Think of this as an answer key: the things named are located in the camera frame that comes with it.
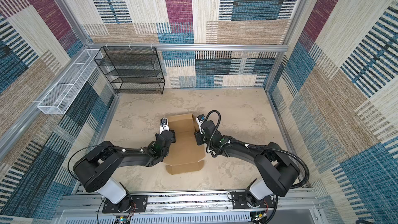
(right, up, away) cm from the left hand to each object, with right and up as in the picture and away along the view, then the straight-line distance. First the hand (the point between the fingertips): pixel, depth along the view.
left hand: (170, 126), depth 91 cm
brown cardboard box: (+10, -16, -3) cm, 19 cm away
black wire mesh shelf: (-29, +37, +19) cm, 50 cm away
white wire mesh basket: (-46, +14, -21) cm, 52 cm away
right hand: (+16, -4, -3) cm, 17 cm away
